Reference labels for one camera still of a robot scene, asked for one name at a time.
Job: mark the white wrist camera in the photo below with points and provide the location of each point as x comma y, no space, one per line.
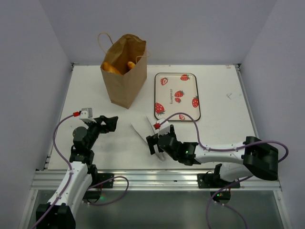
85,114
162,127

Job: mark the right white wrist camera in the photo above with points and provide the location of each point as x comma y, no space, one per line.
162,127

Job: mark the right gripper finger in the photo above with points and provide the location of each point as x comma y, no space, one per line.
159,154
152,141

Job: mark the aluminium mounting rail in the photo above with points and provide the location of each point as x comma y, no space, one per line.
141,180

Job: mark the strawberry print tray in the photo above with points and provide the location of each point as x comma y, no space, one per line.
176,93

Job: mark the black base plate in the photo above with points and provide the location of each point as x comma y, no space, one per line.
210,180
103,180

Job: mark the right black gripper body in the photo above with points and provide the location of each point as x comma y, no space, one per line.
153,143

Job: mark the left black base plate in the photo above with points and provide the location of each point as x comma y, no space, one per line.
103,180

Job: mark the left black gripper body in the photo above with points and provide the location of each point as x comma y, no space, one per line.
93,130

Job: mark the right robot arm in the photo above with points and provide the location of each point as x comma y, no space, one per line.
252,157

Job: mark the orange fake bread loaf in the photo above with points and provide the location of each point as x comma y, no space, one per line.
130,65

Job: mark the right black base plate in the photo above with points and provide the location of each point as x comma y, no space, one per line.
210,180

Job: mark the metal tongs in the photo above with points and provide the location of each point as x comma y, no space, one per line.
143,127

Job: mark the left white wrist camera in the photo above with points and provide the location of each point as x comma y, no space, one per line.
85,114

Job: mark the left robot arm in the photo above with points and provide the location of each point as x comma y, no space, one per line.
61,209

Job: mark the brown paper bag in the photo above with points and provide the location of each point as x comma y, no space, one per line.
123,89

